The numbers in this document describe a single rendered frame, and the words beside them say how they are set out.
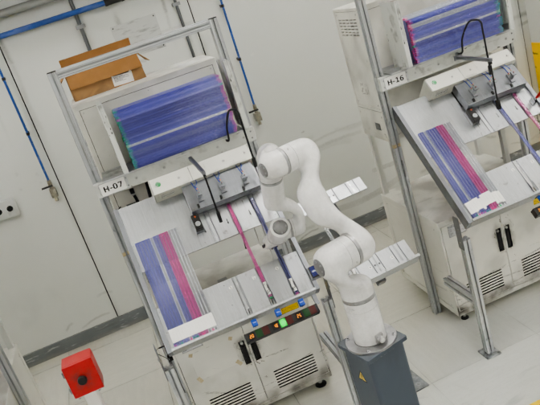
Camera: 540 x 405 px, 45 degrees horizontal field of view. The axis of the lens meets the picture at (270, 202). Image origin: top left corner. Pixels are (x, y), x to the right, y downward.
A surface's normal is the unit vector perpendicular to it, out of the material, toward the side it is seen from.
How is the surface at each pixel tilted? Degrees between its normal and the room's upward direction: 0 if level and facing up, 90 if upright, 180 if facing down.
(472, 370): 0
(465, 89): 44
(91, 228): 90
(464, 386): 0
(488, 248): 90
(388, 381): 90
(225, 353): 90
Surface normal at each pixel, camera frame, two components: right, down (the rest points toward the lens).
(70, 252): 0.29, 0.25
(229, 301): 0.01, -0.43
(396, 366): 0.50, 0.15
